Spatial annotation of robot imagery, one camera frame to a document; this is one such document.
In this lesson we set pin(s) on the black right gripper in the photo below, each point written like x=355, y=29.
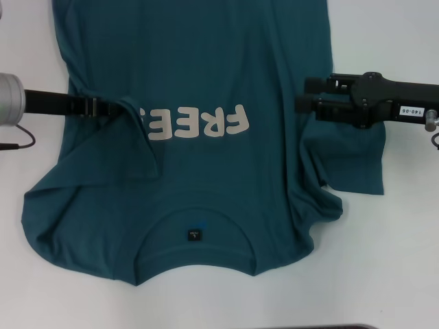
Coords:
x=380, y=99

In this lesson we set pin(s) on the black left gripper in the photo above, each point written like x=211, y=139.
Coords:
x=51, y=103

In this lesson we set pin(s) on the teal T-shirt with FREE print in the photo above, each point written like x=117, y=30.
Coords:
x=205, y=51

